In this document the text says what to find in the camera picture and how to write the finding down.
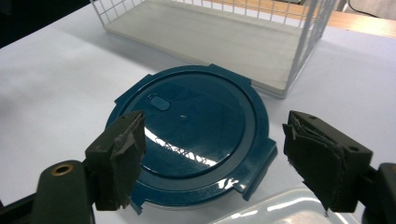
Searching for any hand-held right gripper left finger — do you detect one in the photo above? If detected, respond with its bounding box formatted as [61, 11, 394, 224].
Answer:
[84, 110, 148, 212]

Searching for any wooden table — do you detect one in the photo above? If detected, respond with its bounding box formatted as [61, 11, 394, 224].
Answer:
[202, 0, 396, 40]

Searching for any clear rectangular container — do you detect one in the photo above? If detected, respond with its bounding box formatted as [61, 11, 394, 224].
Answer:
[208, 186, 362, 224]

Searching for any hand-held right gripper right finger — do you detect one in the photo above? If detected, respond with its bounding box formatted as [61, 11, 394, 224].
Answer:
[282, 110, 374, 216]

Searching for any round container with blue lid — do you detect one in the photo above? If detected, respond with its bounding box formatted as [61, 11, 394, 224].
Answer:
[106, 63, 278, 216]

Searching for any white wire rack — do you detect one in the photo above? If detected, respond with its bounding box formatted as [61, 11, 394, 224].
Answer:
[90, 0, 339, 100]

